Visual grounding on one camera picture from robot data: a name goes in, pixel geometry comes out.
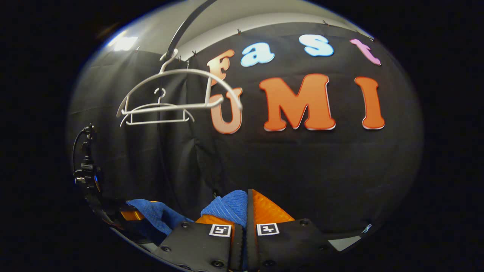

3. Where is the black backdrop cloth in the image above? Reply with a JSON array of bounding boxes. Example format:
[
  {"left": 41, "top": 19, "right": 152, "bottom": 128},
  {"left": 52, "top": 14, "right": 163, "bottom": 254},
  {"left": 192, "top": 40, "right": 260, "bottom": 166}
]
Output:
[{"left": 68, "top": 21, "right": 424, "bottom": 242}]

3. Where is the small white plastic hanger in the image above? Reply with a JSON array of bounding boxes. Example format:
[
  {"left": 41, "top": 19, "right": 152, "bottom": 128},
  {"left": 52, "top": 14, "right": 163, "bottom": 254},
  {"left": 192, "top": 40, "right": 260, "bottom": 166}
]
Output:
[{"left": 120, "top": 88, "right": 195, "bottom": 127}]

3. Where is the large white plastic hanger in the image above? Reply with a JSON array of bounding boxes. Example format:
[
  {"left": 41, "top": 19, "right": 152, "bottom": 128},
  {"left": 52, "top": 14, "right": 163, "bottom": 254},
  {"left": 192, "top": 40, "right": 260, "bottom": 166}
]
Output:
[{"left": 116, "top": 49, "right": 243, "bottom": 117}]

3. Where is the square ceiling light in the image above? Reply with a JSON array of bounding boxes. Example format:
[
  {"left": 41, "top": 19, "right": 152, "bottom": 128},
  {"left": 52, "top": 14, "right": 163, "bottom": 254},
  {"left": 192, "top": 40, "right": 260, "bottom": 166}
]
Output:
[{"left": 108, "top": 34, "right": 140, "bottom": 51}]

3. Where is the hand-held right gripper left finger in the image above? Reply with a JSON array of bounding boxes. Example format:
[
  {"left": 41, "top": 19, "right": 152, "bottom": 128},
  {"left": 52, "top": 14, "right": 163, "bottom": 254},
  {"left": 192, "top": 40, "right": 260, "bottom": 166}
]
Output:
[{"left": 153, "top": 214, "right": 247, "bottom": 272}]

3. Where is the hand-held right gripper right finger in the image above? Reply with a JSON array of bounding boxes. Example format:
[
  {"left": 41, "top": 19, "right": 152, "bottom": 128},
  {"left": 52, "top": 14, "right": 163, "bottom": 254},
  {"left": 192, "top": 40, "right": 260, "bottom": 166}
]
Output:
[{"left": 247, "top": 189, "right": 340, "bottom": 272}]

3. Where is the blue corduroy jacket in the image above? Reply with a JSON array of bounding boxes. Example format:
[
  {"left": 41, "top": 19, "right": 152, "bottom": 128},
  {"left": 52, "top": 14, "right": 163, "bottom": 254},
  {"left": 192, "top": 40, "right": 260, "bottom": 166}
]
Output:
[{"left": 127, "top": 190, "right": 248, "bottom": 244}]

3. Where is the black clothes rail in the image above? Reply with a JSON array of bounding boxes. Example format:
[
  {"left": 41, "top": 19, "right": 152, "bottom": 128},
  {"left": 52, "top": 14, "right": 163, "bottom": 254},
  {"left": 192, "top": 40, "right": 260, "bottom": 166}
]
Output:
[{"left": 164, "top": 0, "right": 218, "bottom": 61}]

